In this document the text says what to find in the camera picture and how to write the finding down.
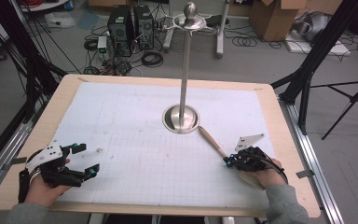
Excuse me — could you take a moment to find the person's right hand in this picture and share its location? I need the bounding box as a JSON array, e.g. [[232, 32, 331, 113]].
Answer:
[[246, 158, 288, 190]]

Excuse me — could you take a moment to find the tangle of cables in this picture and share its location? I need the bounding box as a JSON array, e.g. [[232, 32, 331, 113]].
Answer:
[[83, 60, 133, 77]]

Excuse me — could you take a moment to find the black frame post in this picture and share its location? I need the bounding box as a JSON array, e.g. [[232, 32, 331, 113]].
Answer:
[[269, 0, 358, 136], [0, 0, 68, 116]]

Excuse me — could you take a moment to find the beige slotted spatula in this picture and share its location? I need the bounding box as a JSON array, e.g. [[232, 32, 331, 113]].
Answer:
[[198, 125, 266, 190]]

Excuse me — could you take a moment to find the white plastic bag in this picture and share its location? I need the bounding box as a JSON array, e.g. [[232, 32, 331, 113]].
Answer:
[[45, 11, 76, 29]]

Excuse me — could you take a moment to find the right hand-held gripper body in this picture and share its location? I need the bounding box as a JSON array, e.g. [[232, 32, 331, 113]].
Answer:
[[233, 133, 269, 173]]

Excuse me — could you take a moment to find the coil of black cable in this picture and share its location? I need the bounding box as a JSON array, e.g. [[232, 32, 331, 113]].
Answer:
[[141, 50, 164, 68]]

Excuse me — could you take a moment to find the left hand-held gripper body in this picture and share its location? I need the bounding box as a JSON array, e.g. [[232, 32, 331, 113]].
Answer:
[[25, 140, 87, 189]]

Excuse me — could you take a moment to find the white grid mat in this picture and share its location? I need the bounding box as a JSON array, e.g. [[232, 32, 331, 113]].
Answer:
[[48, 81, 281, 209]]

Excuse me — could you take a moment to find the white flat board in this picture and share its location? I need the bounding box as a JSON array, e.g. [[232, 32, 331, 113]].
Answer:
[[284, 32, 352, 57]]

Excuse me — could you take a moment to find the grey metal bracket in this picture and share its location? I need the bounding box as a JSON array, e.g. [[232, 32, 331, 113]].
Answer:
[[2, 157, 28, 171], [296, 169, 315, 179]]

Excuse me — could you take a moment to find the large black computer tower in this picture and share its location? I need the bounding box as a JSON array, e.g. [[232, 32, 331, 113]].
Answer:
[[106, 5, 135, 58]]

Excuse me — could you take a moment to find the slim black computer tower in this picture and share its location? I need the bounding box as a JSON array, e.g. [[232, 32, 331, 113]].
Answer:
[[133, 4, 155, 50]]

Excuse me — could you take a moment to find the white power box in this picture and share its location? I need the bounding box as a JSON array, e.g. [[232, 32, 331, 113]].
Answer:
[[97, 35, 108, 60]]

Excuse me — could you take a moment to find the person's left hand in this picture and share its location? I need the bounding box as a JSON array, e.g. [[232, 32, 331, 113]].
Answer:
[[24, 157, 73, 208]]

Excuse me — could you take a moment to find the grey round device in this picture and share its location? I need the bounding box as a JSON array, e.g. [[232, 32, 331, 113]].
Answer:
[[292, 11, 333, 43]]

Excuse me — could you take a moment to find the open cardboard box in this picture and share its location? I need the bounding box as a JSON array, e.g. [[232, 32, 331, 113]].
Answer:
[[249, 0, 308, 42]]

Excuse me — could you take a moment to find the white metal stand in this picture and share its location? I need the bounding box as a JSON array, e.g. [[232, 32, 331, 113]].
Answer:
[[162, 0, 231, 60]]

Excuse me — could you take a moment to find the black tripod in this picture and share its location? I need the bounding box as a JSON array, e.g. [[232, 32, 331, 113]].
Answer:
[[310, 74, 358, 141]]

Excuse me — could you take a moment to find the aluminium rail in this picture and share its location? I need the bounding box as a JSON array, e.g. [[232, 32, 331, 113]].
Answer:
[[278, 96, 344, 224], [0, 102, 45, 204]]

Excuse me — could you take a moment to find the steel utensil stand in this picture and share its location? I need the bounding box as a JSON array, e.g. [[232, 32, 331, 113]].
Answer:
[[162, 1, 213, 135]]

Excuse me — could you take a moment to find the round white table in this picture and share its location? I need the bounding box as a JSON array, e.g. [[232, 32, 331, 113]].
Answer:
[[18, 0, 71, 13]]

